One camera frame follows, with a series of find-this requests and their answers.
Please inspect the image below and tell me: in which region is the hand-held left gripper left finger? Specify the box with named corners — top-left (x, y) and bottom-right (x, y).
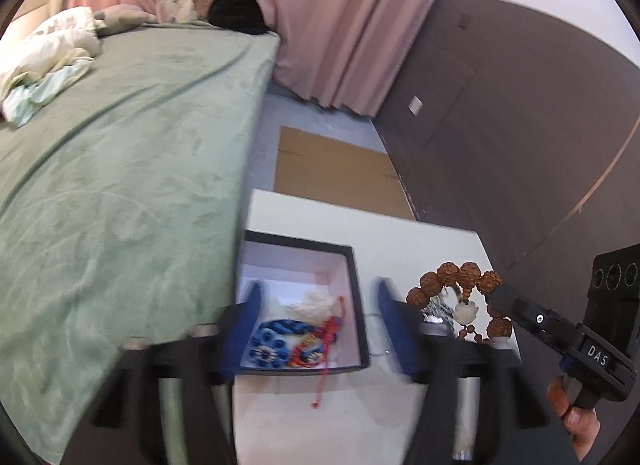
top-left (89, 281), bottom-right (266, 465)

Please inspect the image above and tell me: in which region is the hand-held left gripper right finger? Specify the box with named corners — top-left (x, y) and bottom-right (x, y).
top-left (376, 277), bottom-right (576, 465)

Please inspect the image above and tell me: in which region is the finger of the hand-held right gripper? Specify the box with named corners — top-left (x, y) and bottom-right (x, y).
top-left (484, 283), bottom-right (586, 352)

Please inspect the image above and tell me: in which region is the blue bead bracelet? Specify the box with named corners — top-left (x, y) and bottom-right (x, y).
top-left (243, 320), bottom-right (321, 370)

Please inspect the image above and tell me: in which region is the black jewelry box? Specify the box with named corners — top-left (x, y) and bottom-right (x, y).
top-left (234, 230), bottom-right (371, 376)

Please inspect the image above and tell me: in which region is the brown bead bracelet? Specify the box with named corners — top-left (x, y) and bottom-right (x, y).
top-left (405, 262), bottom-right (514, 343)

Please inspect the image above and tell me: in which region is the red cord bracelet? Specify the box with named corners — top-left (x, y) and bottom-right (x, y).
top-left (289, 296), bottom-right (347, 408)

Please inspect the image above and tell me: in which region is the person's right hand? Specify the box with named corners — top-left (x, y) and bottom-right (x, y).
top-left (546, 375), bottom-right (601, 462)

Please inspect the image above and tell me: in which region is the white crumpled tissue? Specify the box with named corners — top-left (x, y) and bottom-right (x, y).
top-left (289, 291), bottom-right (342, 326)

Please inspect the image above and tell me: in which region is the white table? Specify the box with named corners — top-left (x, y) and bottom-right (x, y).
top-left (227, 188), bottom-right (521, 465)

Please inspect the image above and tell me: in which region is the cardboard sheet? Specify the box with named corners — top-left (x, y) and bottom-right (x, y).
top-left (274, 126), bottom-right (417, 221)

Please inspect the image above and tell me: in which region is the green blanket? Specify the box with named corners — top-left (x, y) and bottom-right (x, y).
top-left (0, 25), bottom-right (281, 465)

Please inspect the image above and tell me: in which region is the black cloth bundle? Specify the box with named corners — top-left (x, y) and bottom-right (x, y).
top-left (207, 0), bottom-right (273, 36)

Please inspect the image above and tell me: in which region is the pink curtain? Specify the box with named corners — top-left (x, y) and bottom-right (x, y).
top-left (67, 0), bottom-right (463, 118)

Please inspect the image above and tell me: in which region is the floral pillow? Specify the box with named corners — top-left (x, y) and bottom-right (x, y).
top-left (156, 0), bottom-right (223, 23)

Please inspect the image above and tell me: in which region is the grey plush toy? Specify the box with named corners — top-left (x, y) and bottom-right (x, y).
top-left (92, 4), bottom-right (158, 37)

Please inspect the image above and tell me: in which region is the cream crumpled quilt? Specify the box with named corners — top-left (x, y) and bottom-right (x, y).
top-left (0, 8), bottom-right (103, 128)

